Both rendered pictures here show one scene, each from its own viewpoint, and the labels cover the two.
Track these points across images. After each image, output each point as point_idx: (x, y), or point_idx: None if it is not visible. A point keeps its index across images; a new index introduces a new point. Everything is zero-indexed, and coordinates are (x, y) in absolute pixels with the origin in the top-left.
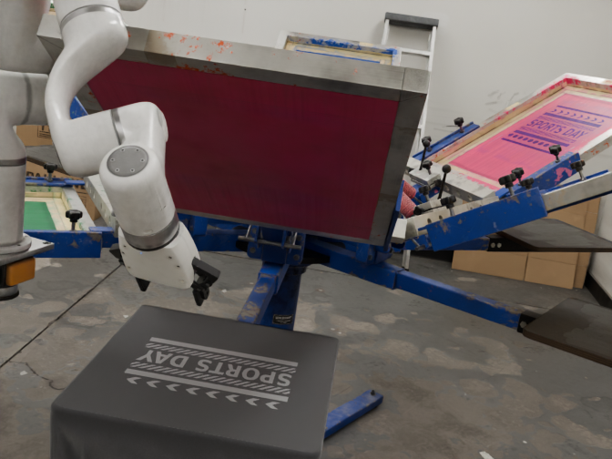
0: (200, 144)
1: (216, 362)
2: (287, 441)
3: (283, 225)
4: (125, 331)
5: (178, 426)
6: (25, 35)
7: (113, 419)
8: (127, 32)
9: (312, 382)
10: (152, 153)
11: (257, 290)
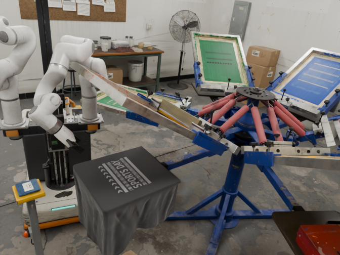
0: None
1: (128, 171)
2: (104, 203)
3: None
4: (122, 152)
5: (87, 184)
6: (80, 64)
7: (78, 175)
8: (61, 71)
9: (143, 190)
10: (37, 109)
11: (192, 153)
